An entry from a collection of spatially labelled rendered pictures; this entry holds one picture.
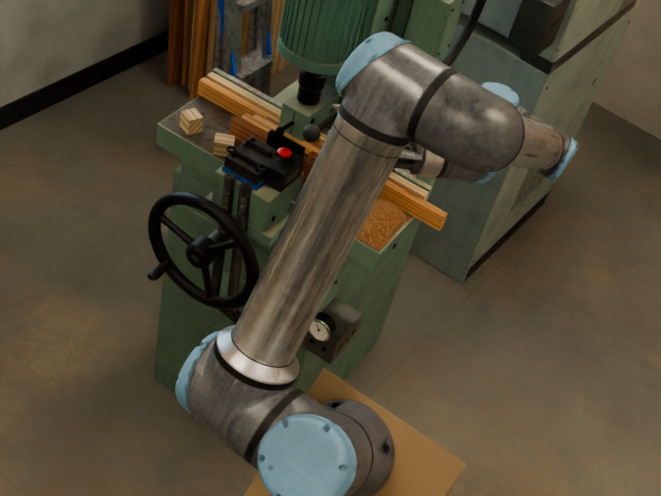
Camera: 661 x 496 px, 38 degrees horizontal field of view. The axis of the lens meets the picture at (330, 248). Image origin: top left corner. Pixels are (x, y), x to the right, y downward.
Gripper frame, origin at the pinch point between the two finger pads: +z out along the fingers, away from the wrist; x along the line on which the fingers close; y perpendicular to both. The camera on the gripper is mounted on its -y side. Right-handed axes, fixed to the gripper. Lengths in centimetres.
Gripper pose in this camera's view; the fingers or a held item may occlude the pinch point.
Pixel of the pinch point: (321, 135)
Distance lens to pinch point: 193.3
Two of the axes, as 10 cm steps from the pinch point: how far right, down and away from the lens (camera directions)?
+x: -2.5, 7.5, 6.1
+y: 1.5, 6.5, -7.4
